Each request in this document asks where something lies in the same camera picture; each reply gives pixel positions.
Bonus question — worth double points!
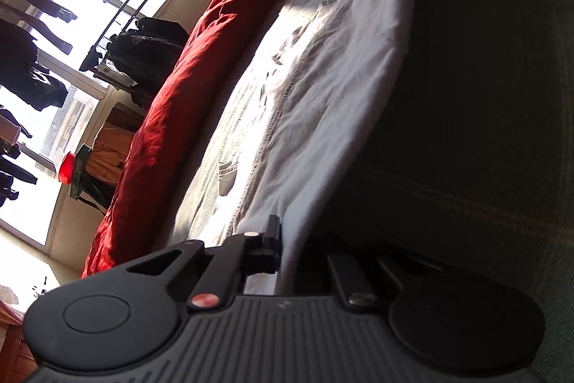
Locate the red basin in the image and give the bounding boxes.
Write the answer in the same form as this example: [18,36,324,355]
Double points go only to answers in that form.
[58,152,78,186]

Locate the dark hanging clothes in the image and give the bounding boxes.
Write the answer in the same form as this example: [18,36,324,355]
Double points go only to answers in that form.
[0,0,118,206]

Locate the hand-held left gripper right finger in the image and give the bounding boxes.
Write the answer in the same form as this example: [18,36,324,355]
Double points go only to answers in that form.
[325,252,441,313]

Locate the green plaid blanket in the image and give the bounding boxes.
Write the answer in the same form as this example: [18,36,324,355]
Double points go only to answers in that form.
[170,0,574,383]

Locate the wooden cabinet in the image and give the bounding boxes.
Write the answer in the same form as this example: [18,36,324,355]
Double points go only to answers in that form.
[105,105,145,133]

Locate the green table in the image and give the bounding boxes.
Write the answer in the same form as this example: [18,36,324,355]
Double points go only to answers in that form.
[69,144,113,211]

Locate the black hanging jacket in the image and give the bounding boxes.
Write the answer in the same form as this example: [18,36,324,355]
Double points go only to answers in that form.
[107,31,180,97]
[135,17,190,52]

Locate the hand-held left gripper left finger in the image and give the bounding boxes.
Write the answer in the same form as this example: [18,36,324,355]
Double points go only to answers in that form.
[127,215,283,312]

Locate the white printed t-shirt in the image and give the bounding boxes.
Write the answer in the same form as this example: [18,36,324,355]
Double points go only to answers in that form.
[173,0,420,298]

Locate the red quilt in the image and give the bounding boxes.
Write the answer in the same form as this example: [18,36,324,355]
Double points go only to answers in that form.
[81,0,286,279]

